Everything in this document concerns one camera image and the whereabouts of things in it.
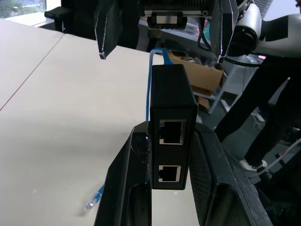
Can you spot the black office chair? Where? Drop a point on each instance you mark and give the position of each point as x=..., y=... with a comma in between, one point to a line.
x=70, y=18

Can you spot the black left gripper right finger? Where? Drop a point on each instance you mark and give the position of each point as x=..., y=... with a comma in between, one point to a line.
x=218, y=188

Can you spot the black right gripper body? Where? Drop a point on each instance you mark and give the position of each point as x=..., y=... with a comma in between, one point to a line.
x=174, y=7

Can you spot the brown cardboard box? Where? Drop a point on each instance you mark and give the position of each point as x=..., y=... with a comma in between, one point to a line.
x=207, y=77

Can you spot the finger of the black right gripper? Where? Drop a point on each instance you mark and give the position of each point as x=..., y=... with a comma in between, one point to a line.
x=222, y=26
x=109, y=26

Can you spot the small black Ethernet box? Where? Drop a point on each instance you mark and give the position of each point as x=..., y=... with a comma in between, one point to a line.
x=169, y=89

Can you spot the person in black trousers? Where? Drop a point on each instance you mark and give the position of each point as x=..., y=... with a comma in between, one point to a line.
x=270, y=106

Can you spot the white metal rack frame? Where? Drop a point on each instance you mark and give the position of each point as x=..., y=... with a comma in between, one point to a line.
x=225, y=91

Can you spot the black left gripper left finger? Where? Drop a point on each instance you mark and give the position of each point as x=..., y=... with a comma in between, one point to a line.
x=127, y=179

